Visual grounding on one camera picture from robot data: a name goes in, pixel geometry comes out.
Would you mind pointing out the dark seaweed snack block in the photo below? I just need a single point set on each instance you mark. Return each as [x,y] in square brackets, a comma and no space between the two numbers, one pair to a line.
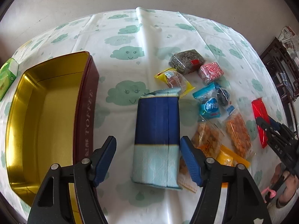
[186,62]

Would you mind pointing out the cloud pattern tablecloth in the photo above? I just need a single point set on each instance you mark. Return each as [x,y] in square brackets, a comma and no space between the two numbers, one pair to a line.
[129,48]

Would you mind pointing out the blue plum candy packet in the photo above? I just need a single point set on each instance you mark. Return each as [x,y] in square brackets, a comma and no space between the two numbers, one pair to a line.
[208,102]

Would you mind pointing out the dark plum blue packet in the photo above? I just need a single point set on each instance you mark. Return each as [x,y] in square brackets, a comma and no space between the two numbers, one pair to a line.
[223,97]

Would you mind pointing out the right hand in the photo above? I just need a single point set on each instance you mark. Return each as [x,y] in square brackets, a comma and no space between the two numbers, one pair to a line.
[290,184]

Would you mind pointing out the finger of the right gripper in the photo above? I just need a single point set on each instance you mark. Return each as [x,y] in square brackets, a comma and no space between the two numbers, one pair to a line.
[274,124]
[264,126]

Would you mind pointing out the clear red cracker packet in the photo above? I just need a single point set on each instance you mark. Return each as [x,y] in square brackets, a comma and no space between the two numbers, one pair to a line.
[237,131]

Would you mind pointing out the pink patterned snack cube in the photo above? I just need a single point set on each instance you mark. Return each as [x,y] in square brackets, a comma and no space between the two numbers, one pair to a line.
[210,72]

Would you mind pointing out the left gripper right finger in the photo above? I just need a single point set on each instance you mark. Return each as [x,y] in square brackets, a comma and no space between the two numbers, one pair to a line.
[244,202]

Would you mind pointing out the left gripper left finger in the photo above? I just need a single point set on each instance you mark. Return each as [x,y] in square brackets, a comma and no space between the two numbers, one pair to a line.
[52,203]

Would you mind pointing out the blue tissue packet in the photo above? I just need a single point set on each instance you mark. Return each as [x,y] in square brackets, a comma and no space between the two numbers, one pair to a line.
[157,133]

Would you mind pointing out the orange peanut snack bag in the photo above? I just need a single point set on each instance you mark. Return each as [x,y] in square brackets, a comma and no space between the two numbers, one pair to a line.
[207,137]

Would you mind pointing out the green tissue pack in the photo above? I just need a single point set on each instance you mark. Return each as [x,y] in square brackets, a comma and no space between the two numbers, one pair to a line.
[8,74]

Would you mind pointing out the yellow snack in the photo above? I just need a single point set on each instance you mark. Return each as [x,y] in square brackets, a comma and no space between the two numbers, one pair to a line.
[174,79]

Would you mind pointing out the dark wooden furniture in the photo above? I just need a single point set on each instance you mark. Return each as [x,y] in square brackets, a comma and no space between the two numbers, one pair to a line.
[284,74]

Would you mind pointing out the red snack packet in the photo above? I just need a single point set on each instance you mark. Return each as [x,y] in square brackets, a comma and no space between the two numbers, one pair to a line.
[259,110]

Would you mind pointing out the gold red tin box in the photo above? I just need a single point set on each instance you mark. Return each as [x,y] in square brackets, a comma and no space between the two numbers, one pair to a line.
[51,120]

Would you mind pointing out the yellow orange snack bag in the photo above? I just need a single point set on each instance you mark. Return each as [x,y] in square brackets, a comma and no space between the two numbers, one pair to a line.
[229,158]

